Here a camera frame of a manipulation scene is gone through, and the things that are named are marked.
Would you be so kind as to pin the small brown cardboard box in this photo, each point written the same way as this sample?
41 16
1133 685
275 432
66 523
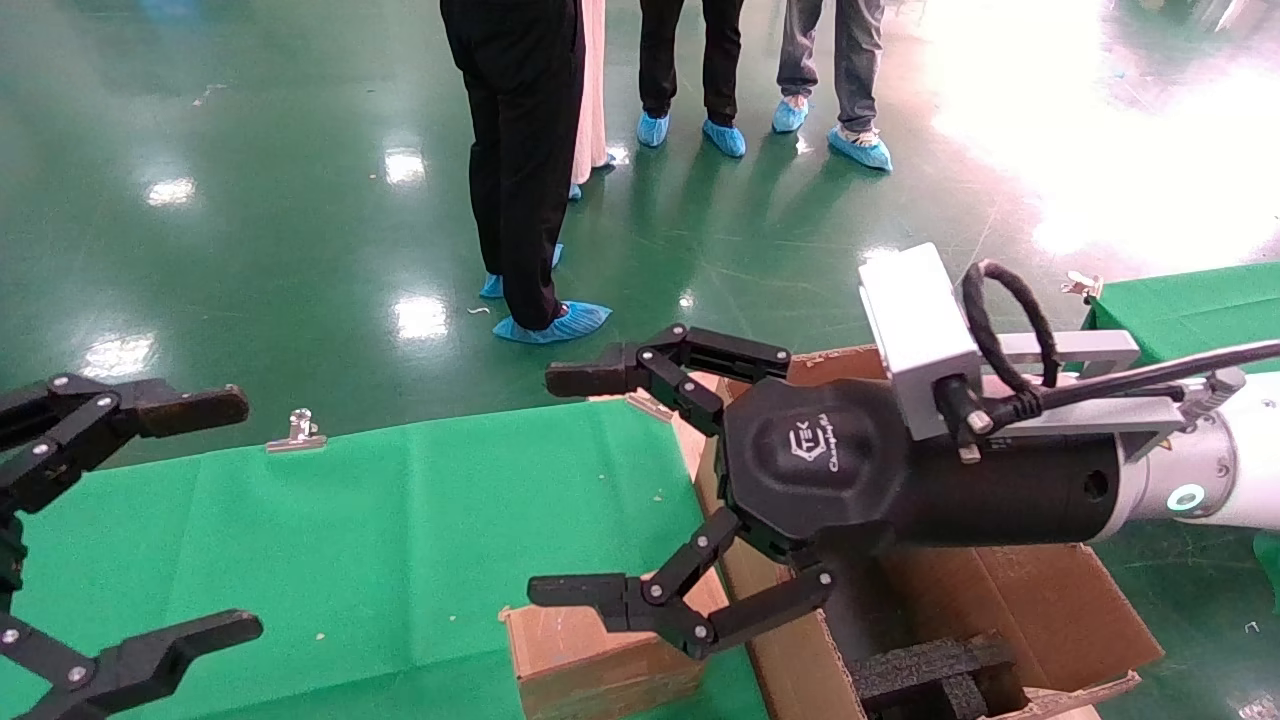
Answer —
600 670

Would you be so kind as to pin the large open cardboard carton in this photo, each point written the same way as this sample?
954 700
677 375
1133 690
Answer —
1050 600

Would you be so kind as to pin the metal binder clip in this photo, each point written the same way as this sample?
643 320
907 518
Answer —
652 406
296 432
1083 287

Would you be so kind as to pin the black foam insert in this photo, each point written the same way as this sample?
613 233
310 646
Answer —
920 670

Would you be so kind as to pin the large green table cloth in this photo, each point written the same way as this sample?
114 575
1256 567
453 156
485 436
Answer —
400 520

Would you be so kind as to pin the small green table cloth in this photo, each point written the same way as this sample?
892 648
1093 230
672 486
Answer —
1200 310

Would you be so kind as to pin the person in white skirt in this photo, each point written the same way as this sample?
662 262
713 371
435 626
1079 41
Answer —
594 90

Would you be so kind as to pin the blue shoe cover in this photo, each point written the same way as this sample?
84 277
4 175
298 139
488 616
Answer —
492 285
560 323
865 152
788 115
725 140
653 130

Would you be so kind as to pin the green object at edge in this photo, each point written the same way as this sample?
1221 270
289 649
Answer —
1270 565

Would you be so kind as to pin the person in black trousers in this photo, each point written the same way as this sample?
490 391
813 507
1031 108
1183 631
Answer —
720 50
525 150

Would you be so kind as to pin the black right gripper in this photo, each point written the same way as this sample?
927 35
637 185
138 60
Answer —
830 470

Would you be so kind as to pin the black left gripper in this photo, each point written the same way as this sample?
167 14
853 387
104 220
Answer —
8 550

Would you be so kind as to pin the person in grey jeans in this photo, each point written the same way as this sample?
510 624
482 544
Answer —
855 60

